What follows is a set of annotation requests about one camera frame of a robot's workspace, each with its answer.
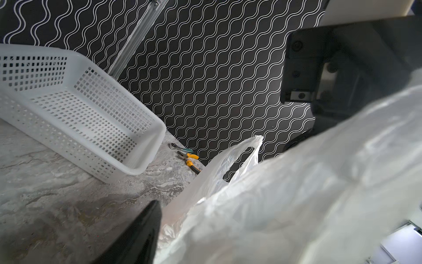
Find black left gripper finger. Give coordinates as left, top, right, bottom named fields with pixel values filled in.
left=93, top=200, right=162, bottom=264

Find white printed plastic bag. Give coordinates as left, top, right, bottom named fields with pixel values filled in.
left=154, top=70, right=422, bottom=264

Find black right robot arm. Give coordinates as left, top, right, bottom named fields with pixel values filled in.
left=280, top=1, right=422, bottom=150

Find white perforated plastic basket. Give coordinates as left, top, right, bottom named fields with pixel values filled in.
left=1, top=44, right=167, bottom=183

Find yellow handled pliers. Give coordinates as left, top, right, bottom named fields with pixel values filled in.
left=177, top=151, right=201, bottom=174

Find green handled ratchet wrench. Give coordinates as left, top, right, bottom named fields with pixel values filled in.
left=169, top=143, right=193, bottom=154

